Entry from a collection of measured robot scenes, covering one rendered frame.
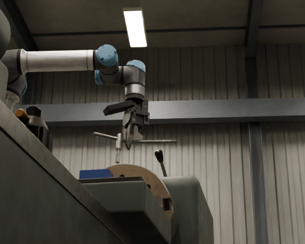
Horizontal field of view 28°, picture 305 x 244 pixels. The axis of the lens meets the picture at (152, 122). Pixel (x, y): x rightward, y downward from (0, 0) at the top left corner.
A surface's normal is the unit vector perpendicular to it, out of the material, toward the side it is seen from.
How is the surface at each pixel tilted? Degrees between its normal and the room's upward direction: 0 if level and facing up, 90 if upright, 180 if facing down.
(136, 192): 90
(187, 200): 90
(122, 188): 90
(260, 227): 90
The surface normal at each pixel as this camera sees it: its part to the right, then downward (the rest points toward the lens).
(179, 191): -0.18, -0.40
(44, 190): 0.98, -0.07
